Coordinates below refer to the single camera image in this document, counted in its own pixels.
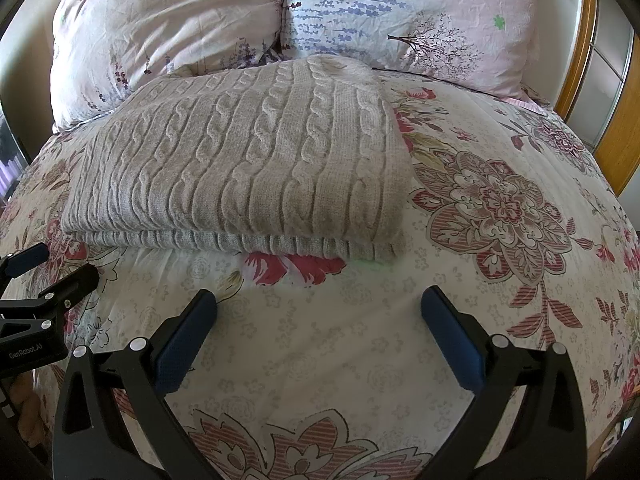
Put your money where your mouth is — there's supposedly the pink pillow with tree print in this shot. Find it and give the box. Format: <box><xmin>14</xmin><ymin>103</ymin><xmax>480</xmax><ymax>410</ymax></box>
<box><xmin>280</xmin><ymin>0</ymin><xmax>543</xmax><ymax>101</ymax></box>

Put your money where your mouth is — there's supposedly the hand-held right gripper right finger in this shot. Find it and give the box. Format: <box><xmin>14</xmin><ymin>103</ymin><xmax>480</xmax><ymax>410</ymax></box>
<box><xmin>421</xmin><ymin>285</ymin><xmax>587</xmax><ymax>480</ymax></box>

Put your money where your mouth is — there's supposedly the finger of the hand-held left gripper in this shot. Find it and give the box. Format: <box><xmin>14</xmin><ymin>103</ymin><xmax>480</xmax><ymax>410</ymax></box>
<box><xmin>0</xmin><ymin>242</ymin><xmax>49</xmax><ymax>281</ymax></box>
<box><xmin>0</xmin><ymin>262</ymin><xmax>99</xmax><ymax>336</ymax></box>

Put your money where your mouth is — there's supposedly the pink pillow with lavender print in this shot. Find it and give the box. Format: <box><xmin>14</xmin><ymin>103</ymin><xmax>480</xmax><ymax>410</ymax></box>
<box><xmin>51</xmin><ymin>0</ymin><xmax>293</xmax><ymax>133</ymax></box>

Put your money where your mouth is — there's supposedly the floral duvet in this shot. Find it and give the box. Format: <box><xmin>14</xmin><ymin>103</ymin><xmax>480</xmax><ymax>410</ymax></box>
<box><xmin>0</xmin><ymin>67</ymin><xmax>640</xmax><ymax>480</ymax></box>

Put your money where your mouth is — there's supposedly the beige cable knit sweater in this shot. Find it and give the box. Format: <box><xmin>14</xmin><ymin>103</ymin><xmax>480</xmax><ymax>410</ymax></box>
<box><xmin>60</xmin><ymin>56</ymin><xmax>413</xmax><ymax>264</ymax></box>

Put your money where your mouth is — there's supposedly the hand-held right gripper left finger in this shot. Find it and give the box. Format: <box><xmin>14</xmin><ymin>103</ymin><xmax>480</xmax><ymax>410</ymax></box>
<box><xmin>51</xmin><ymin>288</ymin><xmax>221</xmax><ymax>480</ymax></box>

